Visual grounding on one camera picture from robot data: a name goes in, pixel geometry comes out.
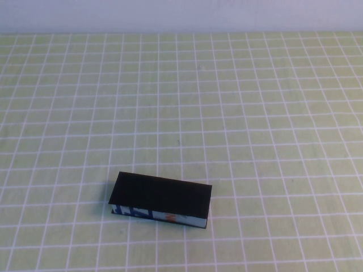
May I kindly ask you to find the green checked tablecloth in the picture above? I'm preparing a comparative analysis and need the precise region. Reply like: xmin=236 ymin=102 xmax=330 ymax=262
xmin=0 ymin=30 xmax=363 ymax=272

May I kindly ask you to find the black glasses case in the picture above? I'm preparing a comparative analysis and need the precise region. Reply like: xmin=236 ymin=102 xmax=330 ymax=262
xmin=107 ymin=171 xmax=213 ymax=230

